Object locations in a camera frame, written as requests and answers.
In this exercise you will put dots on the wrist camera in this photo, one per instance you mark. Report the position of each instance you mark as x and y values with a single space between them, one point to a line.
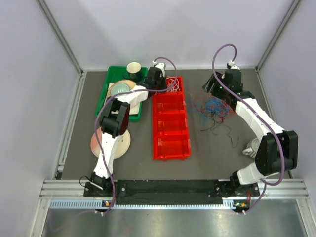
160 66
232 66

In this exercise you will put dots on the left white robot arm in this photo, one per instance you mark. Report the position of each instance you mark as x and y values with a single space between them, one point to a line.
114 119

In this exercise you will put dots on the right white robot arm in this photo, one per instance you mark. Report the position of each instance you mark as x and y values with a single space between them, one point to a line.
274 149

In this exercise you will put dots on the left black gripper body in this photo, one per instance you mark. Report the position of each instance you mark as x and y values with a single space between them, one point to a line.
161 84

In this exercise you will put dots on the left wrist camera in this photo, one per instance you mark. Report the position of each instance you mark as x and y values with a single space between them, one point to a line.
160 66

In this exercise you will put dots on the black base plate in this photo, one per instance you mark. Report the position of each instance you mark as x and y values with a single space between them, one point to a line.
179 191

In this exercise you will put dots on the dark green cup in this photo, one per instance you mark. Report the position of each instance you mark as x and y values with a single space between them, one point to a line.
133 72

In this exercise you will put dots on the silver finned heat sink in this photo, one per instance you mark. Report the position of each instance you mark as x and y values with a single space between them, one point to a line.
252 148

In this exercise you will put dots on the beige floral plate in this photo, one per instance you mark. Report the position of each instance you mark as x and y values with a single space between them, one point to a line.
122 147

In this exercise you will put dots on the teal bowl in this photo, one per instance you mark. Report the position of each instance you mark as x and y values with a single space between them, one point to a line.
118 88

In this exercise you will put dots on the red compartment bin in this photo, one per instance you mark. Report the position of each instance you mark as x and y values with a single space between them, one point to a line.
171 138

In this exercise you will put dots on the grey slotted cable duct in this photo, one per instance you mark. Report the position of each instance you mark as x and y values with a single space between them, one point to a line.
104 205

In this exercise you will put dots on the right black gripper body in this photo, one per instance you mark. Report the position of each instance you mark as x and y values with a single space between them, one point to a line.
218 89

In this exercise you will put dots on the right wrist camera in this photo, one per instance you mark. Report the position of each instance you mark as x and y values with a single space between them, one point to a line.
232 66

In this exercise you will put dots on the green plastic tray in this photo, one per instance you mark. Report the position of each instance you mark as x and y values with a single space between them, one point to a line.
115 74

